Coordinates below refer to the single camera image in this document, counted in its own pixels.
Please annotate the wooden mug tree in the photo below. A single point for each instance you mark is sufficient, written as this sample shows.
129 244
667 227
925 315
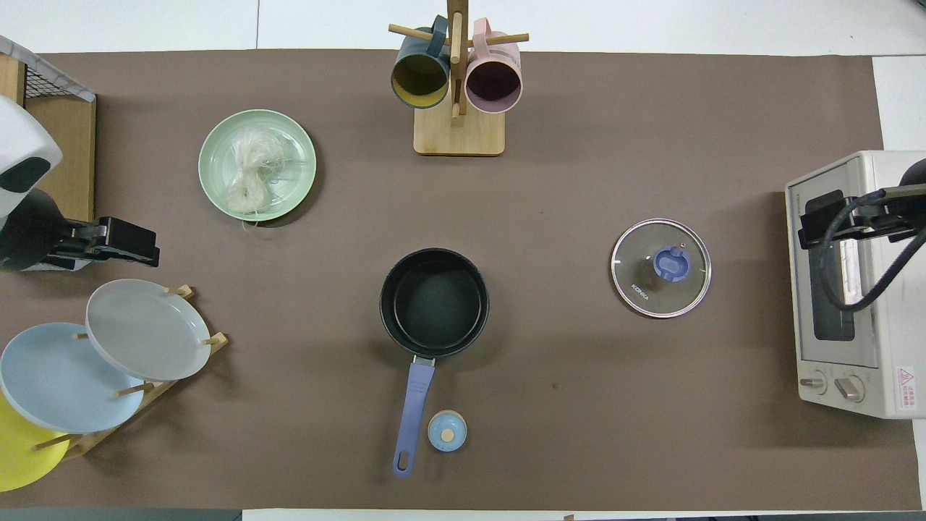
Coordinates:
459 134

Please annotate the wooden storage box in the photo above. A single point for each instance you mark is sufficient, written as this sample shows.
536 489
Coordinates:
69 159

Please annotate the white vermicelli bundle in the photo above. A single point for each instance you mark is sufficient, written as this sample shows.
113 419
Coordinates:
249 192

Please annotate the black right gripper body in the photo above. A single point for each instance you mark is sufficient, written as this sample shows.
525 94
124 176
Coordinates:
886 221

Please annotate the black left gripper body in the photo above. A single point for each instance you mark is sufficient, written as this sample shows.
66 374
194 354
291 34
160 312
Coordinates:
36 231

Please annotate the light green plate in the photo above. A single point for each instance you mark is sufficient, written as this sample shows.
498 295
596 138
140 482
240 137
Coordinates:
293 145

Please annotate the small blue round container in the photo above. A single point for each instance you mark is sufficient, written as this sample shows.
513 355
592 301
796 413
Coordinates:
447 431

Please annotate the brown table mat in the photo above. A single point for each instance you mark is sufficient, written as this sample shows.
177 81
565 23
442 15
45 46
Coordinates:
579 434

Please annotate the light blue plate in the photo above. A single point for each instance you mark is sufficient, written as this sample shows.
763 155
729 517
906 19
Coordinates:
51 383

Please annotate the glass lid with blue knob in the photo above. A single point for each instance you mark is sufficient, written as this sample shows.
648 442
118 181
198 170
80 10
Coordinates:
636 253

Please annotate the wooden plate rack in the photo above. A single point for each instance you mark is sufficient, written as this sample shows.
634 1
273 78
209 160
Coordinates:
87 443

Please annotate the pink mug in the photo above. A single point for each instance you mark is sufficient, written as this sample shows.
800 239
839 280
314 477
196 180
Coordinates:
493 83

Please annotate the yellow plate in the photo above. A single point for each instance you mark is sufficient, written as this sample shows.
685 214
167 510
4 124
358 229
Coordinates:
22 456

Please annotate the beige toaster oven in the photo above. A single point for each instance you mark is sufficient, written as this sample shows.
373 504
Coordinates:
897 325

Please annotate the dark teal mug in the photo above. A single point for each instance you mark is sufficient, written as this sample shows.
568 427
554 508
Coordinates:
419 76

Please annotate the grey plate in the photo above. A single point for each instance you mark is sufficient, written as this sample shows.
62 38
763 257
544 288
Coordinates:
148 329

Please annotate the marbled white sheet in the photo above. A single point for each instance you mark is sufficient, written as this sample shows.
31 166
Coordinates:
51 69
61 265

